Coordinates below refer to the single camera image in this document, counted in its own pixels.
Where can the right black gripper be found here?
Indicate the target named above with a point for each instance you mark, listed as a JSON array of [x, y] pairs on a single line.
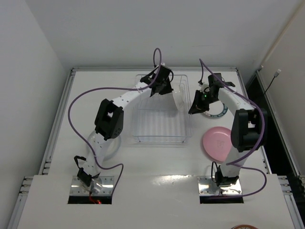
[[198, 103]]

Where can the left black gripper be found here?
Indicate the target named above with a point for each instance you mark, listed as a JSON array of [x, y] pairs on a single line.
[[161, 85]]

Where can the white ribbed plate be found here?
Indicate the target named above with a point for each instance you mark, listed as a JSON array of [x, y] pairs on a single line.
[[178, 96]]

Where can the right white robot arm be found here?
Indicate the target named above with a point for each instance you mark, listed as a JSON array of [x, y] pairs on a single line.
[[247, 132]]

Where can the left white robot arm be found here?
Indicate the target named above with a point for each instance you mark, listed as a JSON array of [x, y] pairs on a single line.
[[110, 116]]

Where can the green rimmed white plate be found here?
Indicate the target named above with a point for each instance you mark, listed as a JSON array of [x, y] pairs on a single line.
[[216, 110]]

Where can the pink plate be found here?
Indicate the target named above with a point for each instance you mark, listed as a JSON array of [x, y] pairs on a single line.
[[217, 143]]

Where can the clear glass plate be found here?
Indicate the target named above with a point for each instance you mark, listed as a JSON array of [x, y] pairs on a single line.
[[113, 148]]

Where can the brown round object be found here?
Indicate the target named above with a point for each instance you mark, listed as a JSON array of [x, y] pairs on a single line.
[[244, 226]]

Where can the white wire dish rack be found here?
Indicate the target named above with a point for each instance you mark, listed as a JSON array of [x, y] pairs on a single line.
[[156, 120]]

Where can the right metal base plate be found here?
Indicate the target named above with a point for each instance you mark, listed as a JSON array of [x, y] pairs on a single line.
[[207, 188]]

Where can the metal base plate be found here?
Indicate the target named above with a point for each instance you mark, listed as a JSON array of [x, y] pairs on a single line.
[[99, 187], [207, 188]]

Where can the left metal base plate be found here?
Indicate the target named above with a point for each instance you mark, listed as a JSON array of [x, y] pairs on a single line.
[[99, 187]]

